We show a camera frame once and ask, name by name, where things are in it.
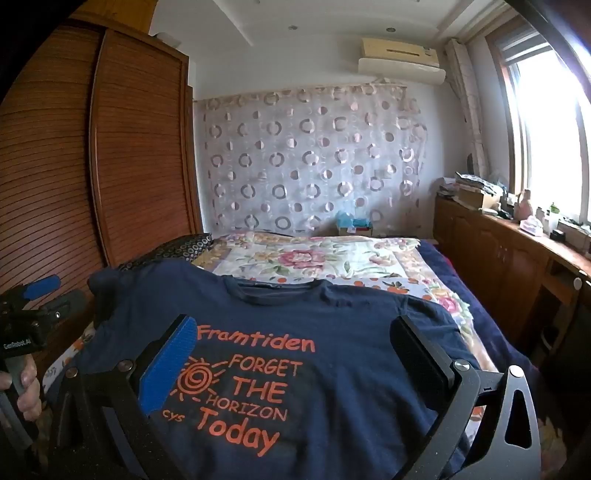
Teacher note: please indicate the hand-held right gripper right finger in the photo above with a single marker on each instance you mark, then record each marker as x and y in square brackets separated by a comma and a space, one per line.
[418, 353]

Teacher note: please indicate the gathered window curtain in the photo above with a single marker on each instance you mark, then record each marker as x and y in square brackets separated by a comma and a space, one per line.
[467, 106]

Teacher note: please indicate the white tissue pack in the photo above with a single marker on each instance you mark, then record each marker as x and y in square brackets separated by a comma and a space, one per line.
[531, 226]

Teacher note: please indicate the dark bin under cabinet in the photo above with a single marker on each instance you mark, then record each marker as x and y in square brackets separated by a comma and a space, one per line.
[554, 341]

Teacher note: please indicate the beige wall air conditioner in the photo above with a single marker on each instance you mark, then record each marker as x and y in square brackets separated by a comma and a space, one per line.
[397, 64]

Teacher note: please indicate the white bottle with green cap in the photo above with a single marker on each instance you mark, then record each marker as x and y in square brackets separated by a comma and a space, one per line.
[553, 216]

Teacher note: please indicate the pink bottle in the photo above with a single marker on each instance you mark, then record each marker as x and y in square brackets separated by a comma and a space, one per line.
[525, 205]

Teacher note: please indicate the orange fruit print bedsheet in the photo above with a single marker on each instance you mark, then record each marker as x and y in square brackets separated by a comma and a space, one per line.
[69, 353]

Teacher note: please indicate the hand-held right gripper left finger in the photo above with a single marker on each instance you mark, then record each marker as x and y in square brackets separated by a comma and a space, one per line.
[167, 364]

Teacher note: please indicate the circle-patterned sheer wall curtain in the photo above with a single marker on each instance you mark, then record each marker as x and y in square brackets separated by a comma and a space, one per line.
[300, 161]

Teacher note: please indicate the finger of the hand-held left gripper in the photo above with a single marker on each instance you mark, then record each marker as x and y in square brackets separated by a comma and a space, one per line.
[42, 286]

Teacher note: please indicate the navy blanket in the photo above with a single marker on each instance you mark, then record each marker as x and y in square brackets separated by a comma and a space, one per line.
[461, 277]

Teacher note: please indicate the floral blanket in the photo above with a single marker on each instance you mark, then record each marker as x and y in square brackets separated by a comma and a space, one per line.
[323, 258]

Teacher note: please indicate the blue tissue box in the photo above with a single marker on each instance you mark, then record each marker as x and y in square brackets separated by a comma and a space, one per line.
[353, 224]

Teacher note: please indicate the wooden side cabinet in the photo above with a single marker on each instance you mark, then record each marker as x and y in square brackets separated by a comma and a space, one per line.
[498, 258]

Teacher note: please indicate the small black box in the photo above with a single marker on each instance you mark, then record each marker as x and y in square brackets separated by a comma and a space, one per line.
[558, 234]

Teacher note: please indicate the pile of papers and boxes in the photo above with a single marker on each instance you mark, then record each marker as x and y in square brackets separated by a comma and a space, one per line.
[471, 191]

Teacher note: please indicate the window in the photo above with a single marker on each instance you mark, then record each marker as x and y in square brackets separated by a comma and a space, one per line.
[549, 138]

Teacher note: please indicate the navy printed t-shirt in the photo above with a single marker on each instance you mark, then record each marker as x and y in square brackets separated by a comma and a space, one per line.
[332, 323]

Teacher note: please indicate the person's left hand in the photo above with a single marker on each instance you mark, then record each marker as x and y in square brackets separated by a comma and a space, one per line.
[28, 397]

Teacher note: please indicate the dark circle-patterned pillow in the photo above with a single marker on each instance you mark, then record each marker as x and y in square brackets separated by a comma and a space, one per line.
[180, 247]

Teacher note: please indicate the wooden slatted wardrobe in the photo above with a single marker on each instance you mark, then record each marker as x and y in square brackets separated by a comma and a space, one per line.
[138, 138]

